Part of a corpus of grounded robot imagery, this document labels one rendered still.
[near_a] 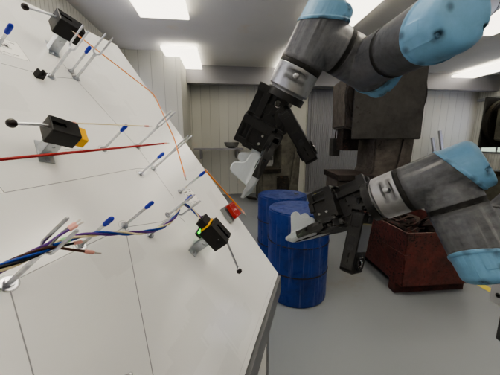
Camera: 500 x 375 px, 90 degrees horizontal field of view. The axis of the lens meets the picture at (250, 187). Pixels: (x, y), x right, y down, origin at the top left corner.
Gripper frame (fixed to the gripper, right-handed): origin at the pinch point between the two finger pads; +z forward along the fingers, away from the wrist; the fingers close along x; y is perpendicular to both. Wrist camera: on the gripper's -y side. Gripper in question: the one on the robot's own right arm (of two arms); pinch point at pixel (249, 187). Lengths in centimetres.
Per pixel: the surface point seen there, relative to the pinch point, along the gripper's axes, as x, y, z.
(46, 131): 13.6, 33.4, 1.3
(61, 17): -10, 54, -12
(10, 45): -2, 57, -3
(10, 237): 25.5, 26.1, 10.9
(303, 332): -82, -87, 116
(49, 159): 12.2, 33.5, 7.0
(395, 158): -323, -184, -8
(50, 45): -12, 57, -5
